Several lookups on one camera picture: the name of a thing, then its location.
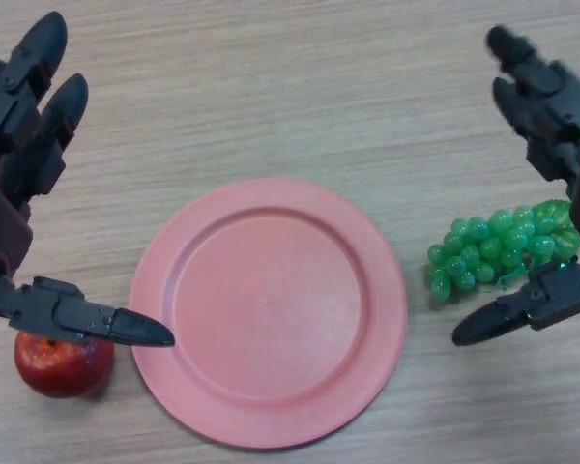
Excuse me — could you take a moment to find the pink round plate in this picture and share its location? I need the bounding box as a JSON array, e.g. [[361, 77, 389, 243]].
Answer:
[[128, 177, 408, 435]]

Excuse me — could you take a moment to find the green grape bunch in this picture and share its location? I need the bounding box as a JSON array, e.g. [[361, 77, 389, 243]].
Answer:
[[424, 200, 580, 305]]

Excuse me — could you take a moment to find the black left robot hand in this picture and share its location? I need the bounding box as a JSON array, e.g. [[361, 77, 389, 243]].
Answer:
[[0, 13, 176, 348]]

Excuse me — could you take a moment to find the red apple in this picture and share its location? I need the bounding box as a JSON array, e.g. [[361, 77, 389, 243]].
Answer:
[[13, 331, 115, 400]]

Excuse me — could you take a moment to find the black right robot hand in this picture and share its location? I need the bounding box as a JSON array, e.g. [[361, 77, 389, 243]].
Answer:
[[451, 24, 580, 347]]

